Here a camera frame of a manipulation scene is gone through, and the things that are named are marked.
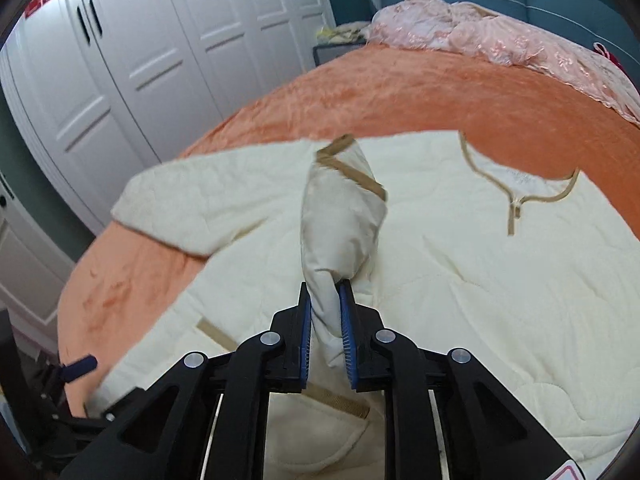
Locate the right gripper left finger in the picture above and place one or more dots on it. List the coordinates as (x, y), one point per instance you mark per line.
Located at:
(205, 418)

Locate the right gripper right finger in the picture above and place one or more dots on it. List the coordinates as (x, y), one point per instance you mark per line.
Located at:
(446, 415)

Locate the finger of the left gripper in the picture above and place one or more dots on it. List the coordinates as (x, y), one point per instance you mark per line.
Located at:
(80, 368)

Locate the cream quilted jacket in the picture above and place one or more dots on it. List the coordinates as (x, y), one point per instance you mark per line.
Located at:
(538, 278)

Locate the orange velvet bedspread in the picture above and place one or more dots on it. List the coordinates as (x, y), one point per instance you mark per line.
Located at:
(124, 281)

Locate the white wardrobe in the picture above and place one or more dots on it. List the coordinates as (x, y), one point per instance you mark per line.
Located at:
(103, 89)

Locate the dark nightstand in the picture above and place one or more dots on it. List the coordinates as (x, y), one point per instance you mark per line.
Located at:
(325, 53)

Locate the cream clutter on nightstand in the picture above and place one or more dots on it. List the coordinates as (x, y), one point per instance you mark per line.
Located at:
(349, 33)

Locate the pink lace blanket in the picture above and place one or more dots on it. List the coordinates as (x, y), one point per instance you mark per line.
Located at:
(471, 30)

